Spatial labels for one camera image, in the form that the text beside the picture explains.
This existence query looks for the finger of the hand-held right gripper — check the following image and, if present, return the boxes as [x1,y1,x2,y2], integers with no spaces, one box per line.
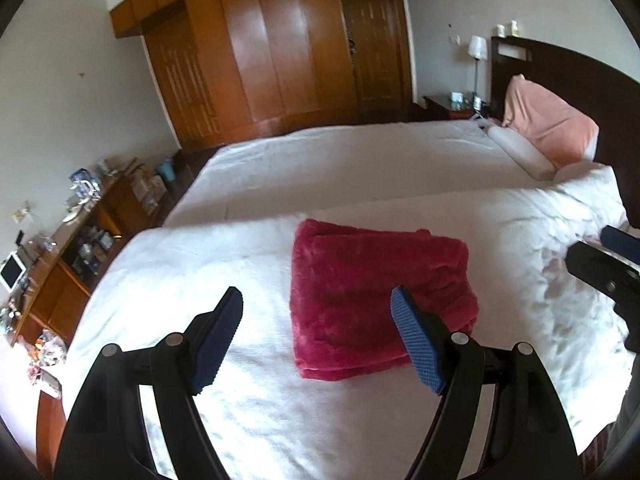
[565,241,640,306]
[601,225,640,263]

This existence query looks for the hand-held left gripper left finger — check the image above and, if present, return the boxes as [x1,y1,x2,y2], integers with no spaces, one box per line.
[54,286,244,480]

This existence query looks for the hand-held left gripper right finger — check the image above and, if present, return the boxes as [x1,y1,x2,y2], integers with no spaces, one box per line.
[390,285,583,480]

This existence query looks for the white bed blanket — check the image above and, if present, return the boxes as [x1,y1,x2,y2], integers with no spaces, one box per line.
[37,165,631,480]
[162,119,556,228]

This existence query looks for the white bolster pillow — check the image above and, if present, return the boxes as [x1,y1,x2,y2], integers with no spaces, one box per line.
[487,126,557,181]

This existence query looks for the pink pillow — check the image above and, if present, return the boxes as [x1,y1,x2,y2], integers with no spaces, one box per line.
[501,74,600,168]

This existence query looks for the dark wooden headboard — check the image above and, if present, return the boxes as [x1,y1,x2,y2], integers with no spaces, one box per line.
[490,36,640,231]

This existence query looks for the wooden shelf unit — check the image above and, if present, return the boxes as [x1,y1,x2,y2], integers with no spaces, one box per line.
[10,160,171,346]

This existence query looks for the pile of colourful clutter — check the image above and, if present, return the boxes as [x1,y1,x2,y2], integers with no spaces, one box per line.
[27,329,68,397]

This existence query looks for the small white monitor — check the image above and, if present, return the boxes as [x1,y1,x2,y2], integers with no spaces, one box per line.
[0,254,27,292]

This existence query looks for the dark wooden nightstand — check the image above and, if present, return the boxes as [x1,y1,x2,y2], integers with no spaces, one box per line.
[422,92,493,121]

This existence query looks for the white table lamp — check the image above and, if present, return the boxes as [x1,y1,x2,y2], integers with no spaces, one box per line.
[467,35,488,98]

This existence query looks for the wooden door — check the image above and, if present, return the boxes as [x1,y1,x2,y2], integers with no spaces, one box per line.
[336,0,416,123]

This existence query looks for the wooden wardrobe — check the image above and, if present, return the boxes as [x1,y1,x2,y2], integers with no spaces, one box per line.
[110,0,358,151]

